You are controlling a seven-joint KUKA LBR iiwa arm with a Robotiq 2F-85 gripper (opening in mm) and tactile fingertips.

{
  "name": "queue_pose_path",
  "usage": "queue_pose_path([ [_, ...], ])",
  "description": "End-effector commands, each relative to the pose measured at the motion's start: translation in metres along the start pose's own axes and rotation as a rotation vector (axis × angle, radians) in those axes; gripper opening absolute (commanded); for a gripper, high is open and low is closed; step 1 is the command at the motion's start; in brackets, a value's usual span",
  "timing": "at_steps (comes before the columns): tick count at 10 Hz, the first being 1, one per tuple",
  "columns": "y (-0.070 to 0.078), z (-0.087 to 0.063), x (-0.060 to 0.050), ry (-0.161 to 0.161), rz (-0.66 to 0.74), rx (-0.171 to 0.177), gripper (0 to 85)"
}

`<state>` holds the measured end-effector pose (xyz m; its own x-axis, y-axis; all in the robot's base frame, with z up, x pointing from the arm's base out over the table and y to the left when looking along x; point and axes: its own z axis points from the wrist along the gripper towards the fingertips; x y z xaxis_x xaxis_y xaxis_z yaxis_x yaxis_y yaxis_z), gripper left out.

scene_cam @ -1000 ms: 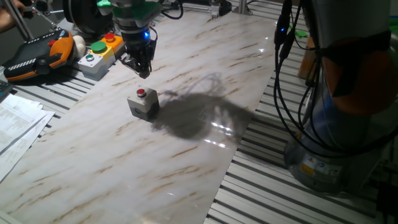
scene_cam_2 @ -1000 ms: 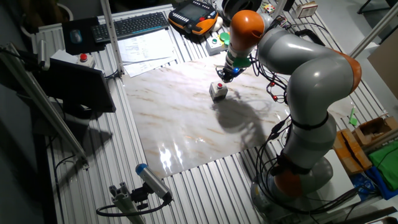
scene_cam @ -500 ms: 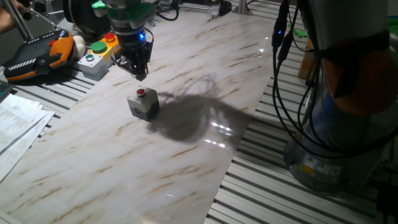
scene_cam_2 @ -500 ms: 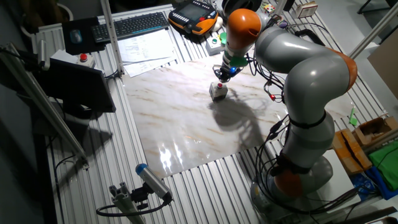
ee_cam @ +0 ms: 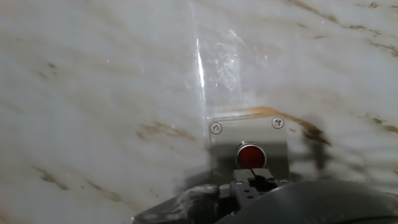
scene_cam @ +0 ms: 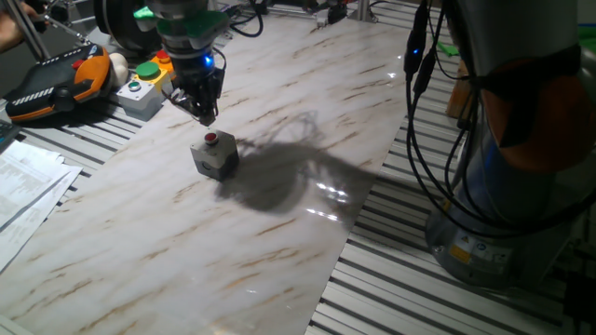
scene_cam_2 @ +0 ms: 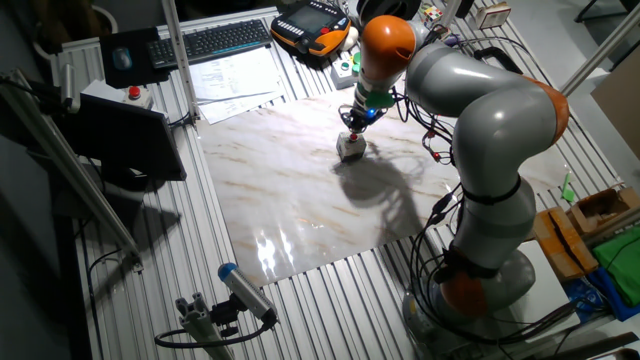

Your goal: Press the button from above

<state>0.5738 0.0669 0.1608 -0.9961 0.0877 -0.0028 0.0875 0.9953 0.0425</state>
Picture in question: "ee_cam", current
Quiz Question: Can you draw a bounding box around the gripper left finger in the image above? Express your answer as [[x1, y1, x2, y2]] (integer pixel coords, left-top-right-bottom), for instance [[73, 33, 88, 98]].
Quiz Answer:
[[230, 169, 261, 207]]

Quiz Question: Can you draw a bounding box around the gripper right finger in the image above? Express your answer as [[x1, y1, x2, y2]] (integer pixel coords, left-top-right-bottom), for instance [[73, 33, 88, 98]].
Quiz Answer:
[[252, 167, 289, 191]]

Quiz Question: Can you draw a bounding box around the grey box with red button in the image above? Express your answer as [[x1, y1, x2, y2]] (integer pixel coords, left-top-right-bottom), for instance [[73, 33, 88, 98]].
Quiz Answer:
[[207, 112, 292, 182]]

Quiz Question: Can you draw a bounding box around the clear tape strip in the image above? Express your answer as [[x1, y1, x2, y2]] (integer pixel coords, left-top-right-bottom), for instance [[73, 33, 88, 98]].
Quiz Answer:
[[190, 0, 272, 116]]

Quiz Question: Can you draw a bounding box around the marble pattern sheet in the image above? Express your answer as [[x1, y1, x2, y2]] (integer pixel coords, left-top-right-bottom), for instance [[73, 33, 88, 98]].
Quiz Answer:
[[0, 0, 398, 224]]

